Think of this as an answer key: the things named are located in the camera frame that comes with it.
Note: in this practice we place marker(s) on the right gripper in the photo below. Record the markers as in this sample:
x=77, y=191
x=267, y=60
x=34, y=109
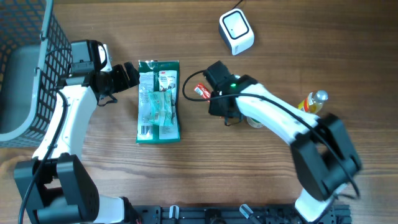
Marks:
x=214, y=110

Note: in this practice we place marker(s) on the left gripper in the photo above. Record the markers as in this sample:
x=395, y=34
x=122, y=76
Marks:
x=122, y=82

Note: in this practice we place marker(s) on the green lidded jar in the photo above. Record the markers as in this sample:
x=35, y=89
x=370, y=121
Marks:
x=254, y=123

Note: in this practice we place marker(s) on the red stick packet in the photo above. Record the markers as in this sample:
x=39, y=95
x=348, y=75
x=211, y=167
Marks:
x=202, y=90

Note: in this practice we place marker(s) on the teal wipes packet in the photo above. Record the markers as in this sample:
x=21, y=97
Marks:
x=161, y=108

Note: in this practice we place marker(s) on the green sponge package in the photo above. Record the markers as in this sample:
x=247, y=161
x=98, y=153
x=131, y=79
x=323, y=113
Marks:
x=157, y=76

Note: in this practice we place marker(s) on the yellow dish soap bottle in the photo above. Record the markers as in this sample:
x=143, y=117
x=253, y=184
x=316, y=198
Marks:
x=313, y=103

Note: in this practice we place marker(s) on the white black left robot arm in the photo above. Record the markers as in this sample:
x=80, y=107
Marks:
x=54, y=185

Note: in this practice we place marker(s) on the white barcode scanner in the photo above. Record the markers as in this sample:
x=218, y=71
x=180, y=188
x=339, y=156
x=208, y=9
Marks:
x=236, y=31

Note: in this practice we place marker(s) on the dark grey mesh basket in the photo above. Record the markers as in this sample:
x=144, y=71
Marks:
x=35, y=51

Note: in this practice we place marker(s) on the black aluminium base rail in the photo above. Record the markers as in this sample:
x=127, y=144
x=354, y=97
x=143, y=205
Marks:
x=270, y=214

